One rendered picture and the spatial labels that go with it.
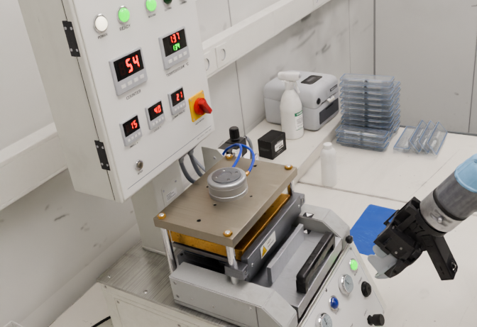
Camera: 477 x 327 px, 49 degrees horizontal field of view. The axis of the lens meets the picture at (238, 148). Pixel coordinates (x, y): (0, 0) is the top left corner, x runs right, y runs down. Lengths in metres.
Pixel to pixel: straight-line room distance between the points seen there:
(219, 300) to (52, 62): 0.52
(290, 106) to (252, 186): 0.85
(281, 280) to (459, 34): 2.53
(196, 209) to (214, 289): 0.15
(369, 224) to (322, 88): 0.62
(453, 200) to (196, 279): 0.49
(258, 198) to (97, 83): 0.37
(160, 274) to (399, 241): 0.51
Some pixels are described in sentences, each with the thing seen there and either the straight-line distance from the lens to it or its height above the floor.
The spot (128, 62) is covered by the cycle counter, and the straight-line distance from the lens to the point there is 0.97.
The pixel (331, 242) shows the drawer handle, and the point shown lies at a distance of 1.09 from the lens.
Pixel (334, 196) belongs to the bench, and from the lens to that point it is 1.68.
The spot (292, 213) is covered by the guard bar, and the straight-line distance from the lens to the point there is 1.11.
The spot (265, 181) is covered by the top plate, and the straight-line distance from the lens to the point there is 1.08.
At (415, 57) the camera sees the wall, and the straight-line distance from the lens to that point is 3.46.
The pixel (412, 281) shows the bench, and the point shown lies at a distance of 1.38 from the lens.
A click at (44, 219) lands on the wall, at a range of 1.35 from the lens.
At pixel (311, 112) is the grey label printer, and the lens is 1.95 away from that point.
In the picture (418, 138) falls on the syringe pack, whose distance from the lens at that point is 1.91.
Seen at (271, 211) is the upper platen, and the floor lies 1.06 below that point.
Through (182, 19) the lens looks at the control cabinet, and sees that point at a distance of 1.09.
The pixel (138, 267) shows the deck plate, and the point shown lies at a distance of 1.22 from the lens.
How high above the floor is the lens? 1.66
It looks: 27 degrees down
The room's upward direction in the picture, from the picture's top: 8 degrees counter-clockwise
